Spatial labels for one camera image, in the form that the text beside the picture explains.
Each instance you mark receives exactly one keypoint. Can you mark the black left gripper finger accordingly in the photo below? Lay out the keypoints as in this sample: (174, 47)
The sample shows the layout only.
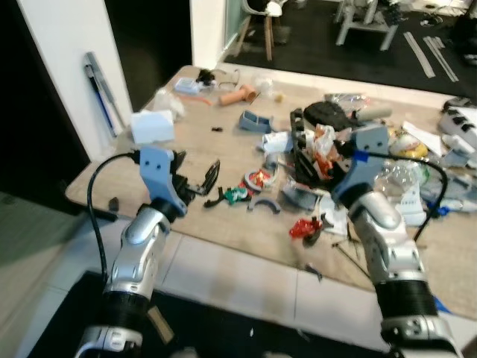
(183, 164)
(212, 173)

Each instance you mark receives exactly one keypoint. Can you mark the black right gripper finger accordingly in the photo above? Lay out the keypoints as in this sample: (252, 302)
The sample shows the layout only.
(344, 149)
(298, 130)

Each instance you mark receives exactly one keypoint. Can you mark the orange white wrapper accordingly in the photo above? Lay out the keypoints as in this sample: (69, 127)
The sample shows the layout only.
(323, 153)

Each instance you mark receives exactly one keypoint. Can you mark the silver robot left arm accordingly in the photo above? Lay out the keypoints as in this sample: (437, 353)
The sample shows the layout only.
(140, 240)

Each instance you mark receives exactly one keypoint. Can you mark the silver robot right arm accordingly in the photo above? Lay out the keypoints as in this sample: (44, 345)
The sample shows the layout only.
(387, 239)

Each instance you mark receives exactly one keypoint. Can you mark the white crumpled packet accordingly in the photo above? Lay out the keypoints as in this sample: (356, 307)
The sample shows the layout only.
(277, 142)

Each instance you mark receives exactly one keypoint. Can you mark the black round object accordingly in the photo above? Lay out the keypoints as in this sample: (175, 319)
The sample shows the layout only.
(328, 114)

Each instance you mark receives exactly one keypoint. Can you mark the blue grey plastic part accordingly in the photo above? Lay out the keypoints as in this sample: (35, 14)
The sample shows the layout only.
(255, 121)

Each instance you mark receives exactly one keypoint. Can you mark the white box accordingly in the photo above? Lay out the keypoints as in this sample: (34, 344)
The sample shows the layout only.
(153, 127)

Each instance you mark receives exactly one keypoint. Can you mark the grey arc shaped part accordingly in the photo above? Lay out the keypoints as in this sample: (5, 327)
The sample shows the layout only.
(253, 203)

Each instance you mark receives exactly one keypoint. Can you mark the wooden table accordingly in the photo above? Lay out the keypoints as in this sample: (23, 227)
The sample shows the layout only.
(223, 231)

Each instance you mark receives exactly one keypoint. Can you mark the red crumpled wrapper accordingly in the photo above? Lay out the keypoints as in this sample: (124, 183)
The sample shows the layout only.
(304, 228)

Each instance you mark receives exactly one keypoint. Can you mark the clear plastic bag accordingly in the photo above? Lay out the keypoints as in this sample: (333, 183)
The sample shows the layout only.
(168, 103)

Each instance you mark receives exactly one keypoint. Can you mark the yellow packet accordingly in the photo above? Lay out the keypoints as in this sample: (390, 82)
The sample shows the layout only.
(408, 145)

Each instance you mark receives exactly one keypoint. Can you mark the clear plastic bottle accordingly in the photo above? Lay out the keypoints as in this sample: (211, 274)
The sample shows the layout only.
(402, 179)

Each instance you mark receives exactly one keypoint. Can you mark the small black block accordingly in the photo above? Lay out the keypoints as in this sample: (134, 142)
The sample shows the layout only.
(115, 203)

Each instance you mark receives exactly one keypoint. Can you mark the blue white small packet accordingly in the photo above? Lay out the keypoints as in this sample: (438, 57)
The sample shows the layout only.
(189, 86)

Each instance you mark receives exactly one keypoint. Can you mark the white paper sheet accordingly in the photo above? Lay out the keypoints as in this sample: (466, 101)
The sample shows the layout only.
(426, 138)

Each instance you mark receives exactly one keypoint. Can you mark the white printed carton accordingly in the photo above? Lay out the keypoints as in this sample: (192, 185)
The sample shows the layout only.
(411, 205)

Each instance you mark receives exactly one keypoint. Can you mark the grey blue long tool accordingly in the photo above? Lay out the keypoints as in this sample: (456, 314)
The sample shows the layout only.
(103, 93)

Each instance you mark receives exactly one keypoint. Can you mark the white chair wooden legs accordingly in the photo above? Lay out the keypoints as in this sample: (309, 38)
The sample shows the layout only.
(267, 19)

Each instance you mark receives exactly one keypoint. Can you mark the grey white plastic device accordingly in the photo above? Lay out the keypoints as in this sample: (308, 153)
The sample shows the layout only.
(460, 123)

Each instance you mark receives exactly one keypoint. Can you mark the grey metal rails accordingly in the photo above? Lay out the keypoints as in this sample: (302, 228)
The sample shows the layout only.
(428, 58)

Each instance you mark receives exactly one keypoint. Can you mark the grey metal stand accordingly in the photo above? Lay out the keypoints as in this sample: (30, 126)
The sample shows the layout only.
(365, 22)

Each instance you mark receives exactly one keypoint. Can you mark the brown cardboard scrap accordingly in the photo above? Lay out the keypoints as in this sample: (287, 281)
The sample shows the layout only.
(159, 324)

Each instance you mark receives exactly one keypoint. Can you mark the black floor mat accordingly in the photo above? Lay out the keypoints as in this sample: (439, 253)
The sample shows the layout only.
(223, 328)

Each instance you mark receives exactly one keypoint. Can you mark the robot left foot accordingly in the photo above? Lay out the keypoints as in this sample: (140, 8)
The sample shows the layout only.
(182, 353)

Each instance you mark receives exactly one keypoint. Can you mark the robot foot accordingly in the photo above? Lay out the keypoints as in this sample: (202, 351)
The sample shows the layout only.
(182, 353)
(272, 355)

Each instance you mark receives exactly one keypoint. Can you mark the blue tape strip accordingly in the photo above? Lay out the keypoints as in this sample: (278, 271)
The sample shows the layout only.
(441, 305)

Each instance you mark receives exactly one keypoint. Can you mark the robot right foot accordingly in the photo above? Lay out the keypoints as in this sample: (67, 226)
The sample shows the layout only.
(272, 355)

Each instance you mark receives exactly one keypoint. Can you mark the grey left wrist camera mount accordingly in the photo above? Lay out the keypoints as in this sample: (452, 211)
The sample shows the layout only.
(156, 168)

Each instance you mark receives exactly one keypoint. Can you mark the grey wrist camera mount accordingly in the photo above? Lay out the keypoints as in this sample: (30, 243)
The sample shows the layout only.
(364, 175)
(156, 168)

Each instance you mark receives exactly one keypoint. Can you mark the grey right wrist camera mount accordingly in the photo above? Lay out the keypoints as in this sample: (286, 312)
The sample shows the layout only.
(364, 175)

